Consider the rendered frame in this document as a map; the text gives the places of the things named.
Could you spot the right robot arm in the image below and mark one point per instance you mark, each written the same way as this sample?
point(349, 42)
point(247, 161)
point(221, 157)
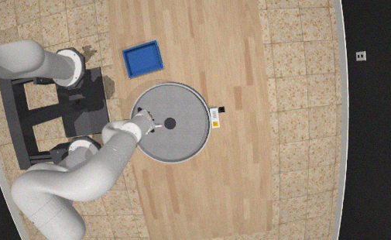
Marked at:
point(87, 179)

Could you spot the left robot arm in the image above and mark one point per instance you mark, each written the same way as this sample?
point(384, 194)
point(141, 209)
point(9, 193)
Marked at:
point(28, 58)

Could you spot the blue open-top crate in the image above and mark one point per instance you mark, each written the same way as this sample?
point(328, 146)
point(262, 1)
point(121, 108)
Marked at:
point(142, 59)

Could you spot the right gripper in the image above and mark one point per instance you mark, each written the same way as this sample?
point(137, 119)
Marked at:
point(146, 114)

